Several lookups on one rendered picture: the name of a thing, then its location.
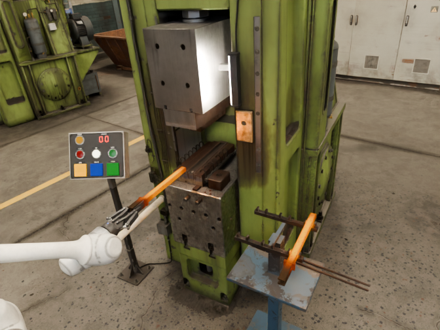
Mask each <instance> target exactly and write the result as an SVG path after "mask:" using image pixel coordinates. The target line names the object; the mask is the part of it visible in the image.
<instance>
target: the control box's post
mask: <svg viewBox="0 0 440 330"><path fill-rule="evenodd" d="M107 182H108V185H109V188H110V191H111V196H112V198H113V202H114V205H115V209H116V212H117V211H119V210H121V209H122V204H121V201H120V197H119V192H118V190H117V184H116V181H115V179H107ZM124 242H125V245H126V249H129V250H131V249H132V248H133V246H132V242H131V239H130V234H128V235H127V236H126V237H125V238H124ZM127 252H128V256H129V260H130V264H131V266H133V267H134V271H135V273H137V271H136V265H138V264H137V261H136V256H135V254H134V249H132V250H131V251H127Z"/></svg>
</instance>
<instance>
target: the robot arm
mask: <svg viewBox="0 0 440 330"><path fill-rule="evenodd" d="M144 206H145V203H144V200H143V201H142V202H140V203H139V204H138V205H137V206H136V207H134V208H133V211H131V212H130V208H128V206H127V208H122V209H121V210H119V211H117V212H116V213H114V214H113V215H111V216H109V217H106V219H107V222H105V223H104V224H103V225H102V226H100V227H96V228H95V229H94V230H93V231H92V232H91V233H89V234H88V235H83V236H82V237H81V238H80V239H79V240H76V241H70V242H45V243H26V244H0V263H13V262H20V261H36V260H44V259H60V260H59V266H60V268H61V270H62V271H63V272H64V273H65V274H67V275H69V276H74V275H77V274H79V273H81V272H82V271H84V270H85V269H88V268H90V267H91V266H101V265H108V264H110V263H113V262H114V261H116V260H117V259H118V258H119V257H120V255H121V254H122V241H121V239H120V238H119V237H118V236H117V235H118V233H119V232H120V231H122V230H123V229H127V230H130V227H131V225H132V224H133V223H134V221H135V220H136V219H137V218H138V217H139V214H138V212H139V211H140V210H141V209H142V207H144ZM0 330H27V328H26V324H25V321H24V319H23V316H22V314H21V312H20V310H19V309H18V307H17V306H16V305H15V304H13V303H11V302H8V301H4V300H3V299H0Z"/></svg>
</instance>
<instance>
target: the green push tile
mask: <svg viewBox="0 0 440 330"><path fill-rule="evenodd" d="M108 175H120V170H119V163H107V176H108Z"/></svg>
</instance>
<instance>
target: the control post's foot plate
mask: <svg viewBox="0 0 440 330"><path fill-rule="evenodd" d="M137 263H138V265H139V266H143V265H145V266H143V267H141V268H139V267H138V266H137V265H136V271H137V273H135V271H134V267H133V266H131V264H129V265H128V266H127V267H126V268H125V269H124V270H123V271H122V272H121V273H120V274H119V275H118V276H117V278H119V279H120V280H124V281H125V282H127V283H130V284H133V285H136V286H138V285H139V284H140V283H141V282H142V281H143V280H144V279H146V277H147V276H148V274H149V273H150V272H151V271H152V270H153V269H154V266H152V265H146V263H143V262H141V261H138V260H137Z"/></svg>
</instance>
